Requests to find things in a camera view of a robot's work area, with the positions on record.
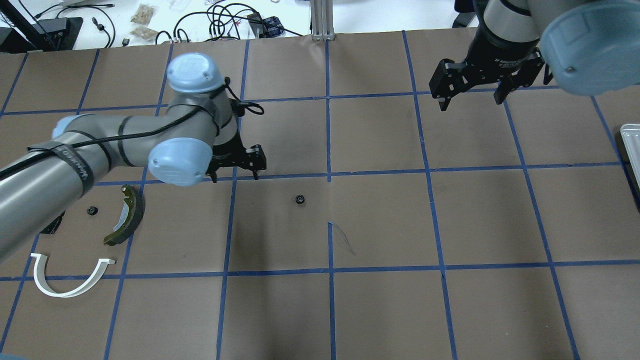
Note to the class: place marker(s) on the aluminium frame post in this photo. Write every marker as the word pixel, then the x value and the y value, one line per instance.
pixel 322 20

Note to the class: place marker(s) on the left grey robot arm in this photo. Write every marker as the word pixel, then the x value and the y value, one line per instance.
pixel 198 134

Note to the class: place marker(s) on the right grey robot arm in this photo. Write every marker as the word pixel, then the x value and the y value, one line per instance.
pixel 588 47

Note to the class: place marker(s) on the metal tray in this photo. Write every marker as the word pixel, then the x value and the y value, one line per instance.
pixel 630 138

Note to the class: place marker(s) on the black brake pad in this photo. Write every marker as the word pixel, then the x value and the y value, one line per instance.
pixel 53 226

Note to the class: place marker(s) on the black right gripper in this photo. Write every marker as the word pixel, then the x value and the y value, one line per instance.
pixel 500 50

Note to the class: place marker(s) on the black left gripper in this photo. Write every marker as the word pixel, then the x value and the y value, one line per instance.
pixel 226 149

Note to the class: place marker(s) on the small black bearing gear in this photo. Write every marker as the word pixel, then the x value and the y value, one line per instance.
pixel 92 210

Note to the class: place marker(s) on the olive brake shoe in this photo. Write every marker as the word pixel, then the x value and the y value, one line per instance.
pixel 130 218

